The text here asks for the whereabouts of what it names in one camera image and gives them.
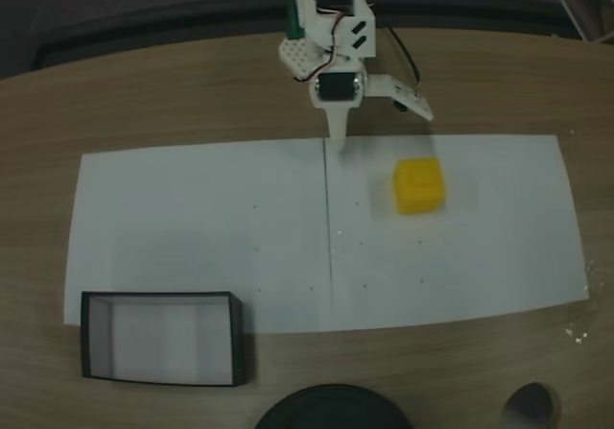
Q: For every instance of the dark open box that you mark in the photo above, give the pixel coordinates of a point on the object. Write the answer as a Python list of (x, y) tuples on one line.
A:
[(163, 338)]

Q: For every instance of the white chair frame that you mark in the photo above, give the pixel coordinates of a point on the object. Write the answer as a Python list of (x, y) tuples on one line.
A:
[(583, 11)]

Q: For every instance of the white gripper camera mount plate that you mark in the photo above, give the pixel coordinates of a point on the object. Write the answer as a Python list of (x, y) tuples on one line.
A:
[(404, 96)]

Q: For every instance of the yellow cube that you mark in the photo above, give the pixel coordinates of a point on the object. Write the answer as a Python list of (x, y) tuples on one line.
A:
[(421, 186)]

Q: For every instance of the green table clamp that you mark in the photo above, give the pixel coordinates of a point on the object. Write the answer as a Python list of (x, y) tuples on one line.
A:
[(294, 25)]

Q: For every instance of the white paper sheet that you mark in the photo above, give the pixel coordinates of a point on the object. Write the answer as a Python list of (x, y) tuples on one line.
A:
[(455, 266), (201, 237)]

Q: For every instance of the black round stand base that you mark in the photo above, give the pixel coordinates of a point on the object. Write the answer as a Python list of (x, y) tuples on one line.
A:
[(333, 410)]

